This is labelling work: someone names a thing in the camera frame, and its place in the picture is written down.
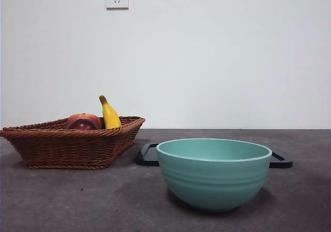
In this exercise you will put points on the dark red plum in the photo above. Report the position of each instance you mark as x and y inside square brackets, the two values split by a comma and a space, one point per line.
[82, 125]

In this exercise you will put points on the red yellow apple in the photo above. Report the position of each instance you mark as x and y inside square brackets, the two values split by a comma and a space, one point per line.
[85, 116]

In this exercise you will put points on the green avocado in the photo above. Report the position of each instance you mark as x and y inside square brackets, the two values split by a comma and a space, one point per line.
[102, 124]

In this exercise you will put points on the teal ribbed bowl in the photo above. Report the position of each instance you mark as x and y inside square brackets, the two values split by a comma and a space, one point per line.
[214, 181]

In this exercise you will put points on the yellow banana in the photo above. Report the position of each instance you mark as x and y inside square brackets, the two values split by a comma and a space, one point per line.
[110, 117]

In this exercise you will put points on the dark rectangular tray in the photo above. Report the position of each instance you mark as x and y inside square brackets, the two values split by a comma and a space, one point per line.
[146, 159]

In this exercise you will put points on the brown wicker basket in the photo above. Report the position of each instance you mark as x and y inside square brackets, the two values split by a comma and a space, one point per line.
[67, 149]

